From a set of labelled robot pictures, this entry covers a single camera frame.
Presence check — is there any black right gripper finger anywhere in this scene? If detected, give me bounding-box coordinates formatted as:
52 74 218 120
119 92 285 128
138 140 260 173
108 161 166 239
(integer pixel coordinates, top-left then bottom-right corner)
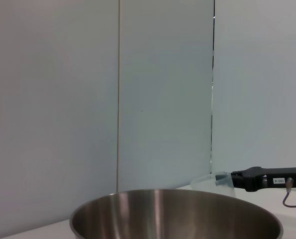
215 167 249 192

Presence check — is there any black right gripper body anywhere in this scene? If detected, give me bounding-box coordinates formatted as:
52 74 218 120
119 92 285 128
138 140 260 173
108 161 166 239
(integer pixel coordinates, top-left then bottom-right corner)
244 166 296 193

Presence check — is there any clear plastic cup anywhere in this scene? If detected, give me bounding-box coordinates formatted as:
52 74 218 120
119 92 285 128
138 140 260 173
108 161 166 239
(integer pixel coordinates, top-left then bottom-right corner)
190 171 237 199

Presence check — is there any stainless steel mixing bowl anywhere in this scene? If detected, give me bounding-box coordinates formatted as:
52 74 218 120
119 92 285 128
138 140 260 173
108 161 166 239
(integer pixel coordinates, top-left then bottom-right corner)
69 188 285 239

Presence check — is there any right gripper cable with plug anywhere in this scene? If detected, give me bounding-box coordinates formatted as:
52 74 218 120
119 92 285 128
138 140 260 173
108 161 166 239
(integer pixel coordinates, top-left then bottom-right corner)
282 177 296 208

